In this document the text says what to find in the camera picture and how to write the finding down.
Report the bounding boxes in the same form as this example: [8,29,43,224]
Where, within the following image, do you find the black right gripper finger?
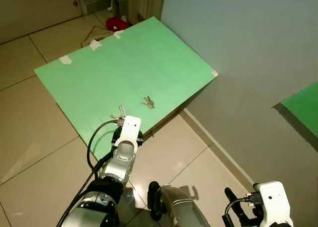
[225,187,249,219]

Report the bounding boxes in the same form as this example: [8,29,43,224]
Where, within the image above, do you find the small brass key bunch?
[141,96,156,110]

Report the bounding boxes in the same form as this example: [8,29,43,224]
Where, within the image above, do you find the green topped table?
[34,16,219,160]

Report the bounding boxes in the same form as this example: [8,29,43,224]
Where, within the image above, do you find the brown cardboard sheet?
[79,26,117,49]

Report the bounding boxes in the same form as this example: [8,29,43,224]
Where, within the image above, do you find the red cloth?
[105,16,131,32]

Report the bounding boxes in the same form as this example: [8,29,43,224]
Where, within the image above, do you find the beige curtain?
[128,0,167,25]

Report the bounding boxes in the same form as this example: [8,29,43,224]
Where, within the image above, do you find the wooden door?
[0,0,82,45]

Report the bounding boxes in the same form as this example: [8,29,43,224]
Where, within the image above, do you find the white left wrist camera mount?
[115,116,142,148]

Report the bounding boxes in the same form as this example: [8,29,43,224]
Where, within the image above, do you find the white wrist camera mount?
[253,181,294,227]
[115,116,142,148]

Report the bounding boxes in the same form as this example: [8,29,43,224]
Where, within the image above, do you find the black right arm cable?
[222,196,255,225]

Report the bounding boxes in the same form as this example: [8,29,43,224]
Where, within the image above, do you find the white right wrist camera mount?
[253,181,294,227]

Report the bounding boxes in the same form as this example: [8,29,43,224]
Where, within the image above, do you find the green wall board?
[281,82,318,138]

